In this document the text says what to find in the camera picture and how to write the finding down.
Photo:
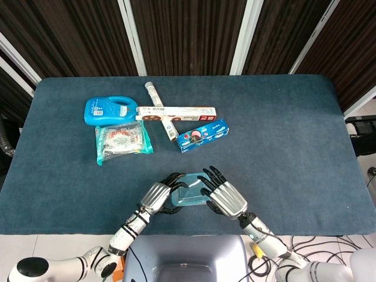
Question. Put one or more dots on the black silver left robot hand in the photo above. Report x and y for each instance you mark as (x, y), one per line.
(154, 196)

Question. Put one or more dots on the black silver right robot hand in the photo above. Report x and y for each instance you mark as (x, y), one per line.
(229, 199)

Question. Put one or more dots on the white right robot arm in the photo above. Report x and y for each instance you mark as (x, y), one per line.
(264, 235)

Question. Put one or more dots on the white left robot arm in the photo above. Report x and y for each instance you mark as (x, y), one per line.
(126, 232)

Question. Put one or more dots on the blue Oreo cookie box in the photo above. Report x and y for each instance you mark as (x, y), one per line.
(202, 136)

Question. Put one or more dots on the long white baking paper box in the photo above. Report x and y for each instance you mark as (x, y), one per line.
(182, 111)

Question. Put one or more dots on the black plastic storage crate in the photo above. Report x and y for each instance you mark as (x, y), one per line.
(365, 138)

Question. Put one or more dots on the small yellow object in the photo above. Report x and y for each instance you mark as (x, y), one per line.
(258, 252)

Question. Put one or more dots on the blue table cloth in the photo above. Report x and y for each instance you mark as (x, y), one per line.
(264, 147)

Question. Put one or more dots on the grey blue robot torso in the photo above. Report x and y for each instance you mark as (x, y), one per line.
(185, 252)

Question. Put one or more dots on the clear snack bag green edges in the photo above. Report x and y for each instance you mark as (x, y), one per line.
(122, 141)

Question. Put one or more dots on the small orange object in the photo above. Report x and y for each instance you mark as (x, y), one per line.
(118, 273)

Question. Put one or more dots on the blue detergent bottle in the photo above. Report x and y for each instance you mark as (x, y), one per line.
(101, 113)

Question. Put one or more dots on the cling film roll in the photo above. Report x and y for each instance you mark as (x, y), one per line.
(154, 95)

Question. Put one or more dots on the white partition post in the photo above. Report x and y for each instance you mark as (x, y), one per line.
(243, 38)
(314, 35)
(361, 102)
(20, 60)
(16, 77)
(132, 38)

